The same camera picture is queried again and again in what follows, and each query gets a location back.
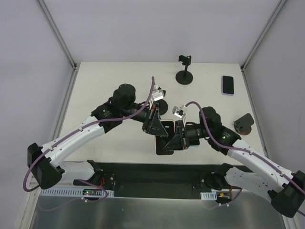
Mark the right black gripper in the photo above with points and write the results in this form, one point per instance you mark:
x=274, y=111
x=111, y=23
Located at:
x=183, y=134

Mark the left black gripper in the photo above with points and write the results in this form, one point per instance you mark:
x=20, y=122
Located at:
x=149, y=119

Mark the black phone cream case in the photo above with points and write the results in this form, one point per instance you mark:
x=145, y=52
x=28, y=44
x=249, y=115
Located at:
x=161, y=142

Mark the black round-base phone stand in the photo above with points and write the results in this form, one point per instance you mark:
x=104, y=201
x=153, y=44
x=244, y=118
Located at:
x=163, y=106

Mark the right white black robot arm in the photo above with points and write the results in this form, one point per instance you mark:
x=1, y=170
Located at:
x=284, y=189

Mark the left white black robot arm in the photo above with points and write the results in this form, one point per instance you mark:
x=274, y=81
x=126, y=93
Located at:
x=48, y=162

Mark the black phone blue case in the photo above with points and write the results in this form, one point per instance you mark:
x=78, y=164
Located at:
x=194, y=143

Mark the black rear phone stand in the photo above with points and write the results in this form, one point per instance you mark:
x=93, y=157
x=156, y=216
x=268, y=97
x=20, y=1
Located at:
x=184, y=77

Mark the black stand on brown disc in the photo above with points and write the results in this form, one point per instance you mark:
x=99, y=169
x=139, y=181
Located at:
x=243, y=125

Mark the black phone lavender case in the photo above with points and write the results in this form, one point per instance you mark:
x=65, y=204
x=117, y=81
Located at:
x=227, y=85

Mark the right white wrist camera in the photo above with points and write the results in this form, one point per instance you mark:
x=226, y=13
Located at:
x=180, y=112

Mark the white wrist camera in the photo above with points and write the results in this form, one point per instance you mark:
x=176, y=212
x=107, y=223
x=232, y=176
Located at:
x=180, y=112
x=157, y=94

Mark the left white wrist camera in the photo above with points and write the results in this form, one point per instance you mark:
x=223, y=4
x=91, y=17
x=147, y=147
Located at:
x=157, y=94

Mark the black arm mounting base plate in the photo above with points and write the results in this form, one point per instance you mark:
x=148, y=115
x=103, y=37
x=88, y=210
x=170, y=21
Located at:
x=157, y=180

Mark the right white slotted cable duct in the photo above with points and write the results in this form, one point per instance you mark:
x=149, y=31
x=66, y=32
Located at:
x=208, y=196

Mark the white slotted cable duct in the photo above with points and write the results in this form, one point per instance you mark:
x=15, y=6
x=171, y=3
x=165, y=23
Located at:
x=76, y=192
x=208, y=196

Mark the left aluminium frame post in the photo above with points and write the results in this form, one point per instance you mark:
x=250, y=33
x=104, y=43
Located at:
x=56, y=33

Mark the aluminium frame post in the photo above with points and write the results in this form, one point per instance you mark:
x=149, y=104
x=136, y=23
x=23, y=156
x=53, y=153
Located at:
x=264, y=32
x=56, y=33

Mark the left white slotted cable duct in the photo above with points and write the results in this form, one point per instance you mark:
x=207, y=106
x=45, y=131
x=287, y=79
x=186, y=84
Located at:
x=76, y=192

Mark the right aluminium frame post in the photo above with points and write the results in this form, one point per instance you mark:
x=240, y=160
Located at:
x=264, y=32

